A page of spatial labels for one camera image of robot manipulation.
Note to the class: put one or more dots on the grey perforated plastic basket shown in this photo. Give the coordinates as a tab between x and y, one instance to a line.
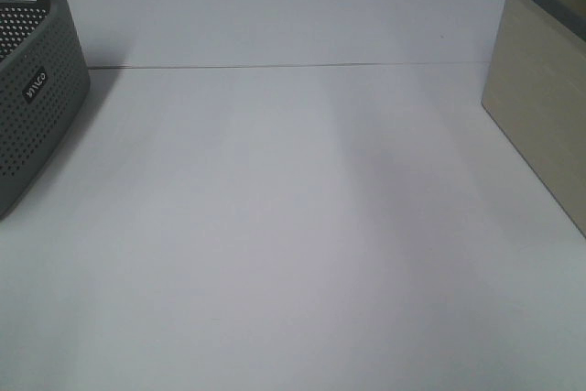
44	83

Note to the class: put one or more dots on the beige plastic storage basket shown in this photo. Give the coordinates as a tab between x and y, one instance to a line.
535	93

